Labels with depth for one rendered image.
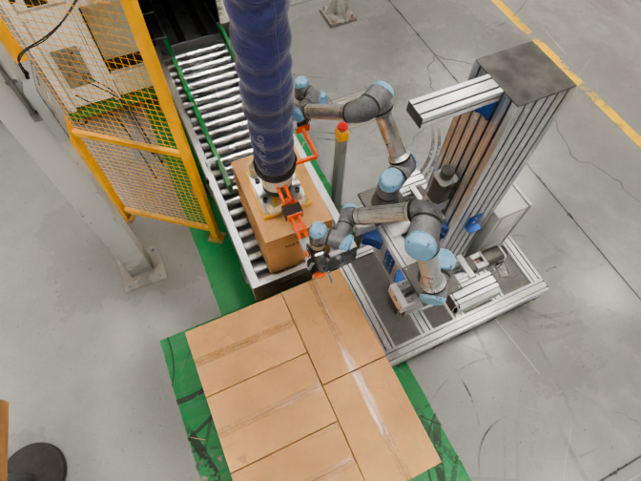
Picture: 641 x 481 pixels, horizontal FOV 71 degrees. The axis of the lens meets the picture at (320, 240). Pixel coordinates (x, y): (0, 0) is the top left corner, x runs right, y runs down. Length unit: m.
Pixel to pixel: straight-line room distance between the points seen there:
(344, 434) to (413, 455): 0.36
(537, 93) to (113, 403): 2.94
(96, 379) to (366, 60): 3.68
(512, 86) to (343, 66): 3.23
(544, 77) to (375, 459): 1.90
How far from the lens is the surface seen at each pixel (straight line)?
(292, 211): 2.38
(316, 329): 2.68
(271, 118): 2.04
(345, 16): 5.30
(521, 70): 1.80
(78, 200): 2.83
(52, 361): 3.64
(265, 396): 2.61
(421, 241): 1.70
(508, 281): 3.45
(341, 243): 1.93
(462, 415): 3.28
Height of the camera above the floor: 3.10
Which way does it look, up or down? 61 degrees down
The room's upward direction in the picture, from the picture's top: 2 degrees clockwise
